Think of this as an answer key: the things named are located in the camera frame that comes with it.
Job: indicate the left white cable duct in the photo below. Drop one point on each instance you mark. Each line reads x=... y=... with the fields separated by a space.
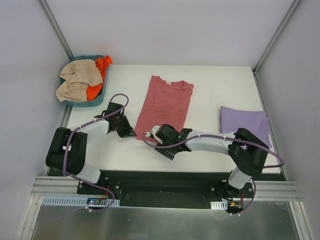
x=79 y=201

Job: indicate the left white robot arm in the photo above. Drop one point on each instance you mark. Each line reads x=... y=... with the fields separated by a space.
x=67 y=151

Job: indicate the pink red t shirt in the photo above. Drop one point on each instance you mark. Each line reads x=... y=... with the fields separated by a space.
x=166 y=102

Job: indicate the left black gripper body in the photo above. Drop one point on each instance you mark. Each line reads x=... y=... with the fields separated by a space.
x=125 y=128

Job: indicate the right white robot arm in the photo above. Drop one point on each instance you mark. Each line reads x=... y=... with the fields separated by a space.
x=246 y=150

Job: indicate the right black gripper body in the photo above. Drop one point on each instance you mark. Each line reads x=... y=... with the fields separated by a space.
x=164 y=152

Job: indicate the beige t shirt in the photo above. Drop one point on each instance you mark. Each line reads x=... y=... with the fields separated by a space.
x=78 y=75

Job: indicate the teal plastic basket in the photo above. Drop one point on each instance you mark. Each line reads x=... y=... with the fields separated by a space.
x=101 y=94

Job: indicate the right white cable duct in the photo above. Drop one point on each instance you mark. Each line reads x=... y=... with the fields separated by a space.
x=219 y=205

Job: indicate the folded purple t shirt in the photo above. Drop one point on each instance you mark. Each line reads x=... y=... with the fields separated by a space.
x=256 y=122

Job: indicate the right aluminium frame post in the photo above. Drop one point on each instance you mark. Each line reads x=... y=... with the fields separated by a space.
x=276 y=35

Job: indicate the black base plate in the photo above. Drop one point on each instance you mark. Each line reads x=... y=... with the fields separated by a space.
x=181 y=190

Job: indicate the white cable duct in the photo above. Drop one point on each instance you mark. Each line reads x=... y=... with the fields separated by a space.
x=79 y=201
x=219 y=205

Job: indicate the orange t shirt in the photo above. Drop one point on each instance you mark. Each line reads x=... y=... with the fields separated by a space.
x=102 y=65

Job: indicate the left aluminium frame post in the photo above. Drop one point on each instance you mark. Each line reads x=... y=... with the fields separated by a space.
x=56 y=28

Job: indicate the aluminium frame post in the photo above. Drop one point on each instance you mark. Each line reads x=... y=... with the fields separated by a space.
x=56 y=28
x=276 y=35

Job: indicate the aluminium front rail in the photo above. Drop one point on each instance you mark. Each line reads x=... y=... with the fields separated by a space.
x=282 y=191

